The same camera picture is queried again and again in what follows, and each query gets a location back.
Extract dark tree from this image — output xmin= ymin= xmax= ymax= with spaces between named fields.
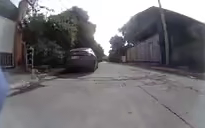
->
xmin=107 ymin=34 xmax=128 ymax=64

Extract dark building with pale fence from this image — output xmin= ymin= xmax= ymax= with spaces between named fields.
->
xmin=119 ymin=5 xmax=205 ymax=73

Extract dark car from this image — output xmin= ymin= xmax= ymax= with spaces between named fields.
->
xmin=64 ymin=47 xmax=100 ymax=73

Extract grey pole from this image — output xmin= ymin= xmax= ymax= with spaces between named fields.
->
xmin=157 ymin=0 xmax=171 ymax=66

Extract grey concrete road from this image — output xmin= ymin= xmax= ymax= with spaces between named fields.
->
xmin=0 ymin=61 xmax=205 ymax=128

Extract white building with brown pillar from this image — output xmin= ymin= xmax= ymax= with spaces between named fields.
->
xmin=0 ymin=0 xmax=28 ymax=71

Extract pale metal frame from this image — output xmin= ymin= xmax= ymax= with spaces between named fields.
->
xmin=25 ymin=46 xmax=37 ymax=80

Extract dense dark trees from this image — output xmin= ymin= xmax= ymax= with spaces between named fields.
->
xmin=21 ymin=4 xmax=106 ymax=68

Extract concrete roadside strip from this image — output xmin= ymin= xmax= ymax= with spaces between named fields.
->
xmin=123 ymin=62 xmax=205 ymax=83

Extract concrete pavement with kerb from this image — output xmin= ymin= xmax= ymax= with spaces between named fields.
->
xmin=4 ymin=67 xmax=68 ymax=98

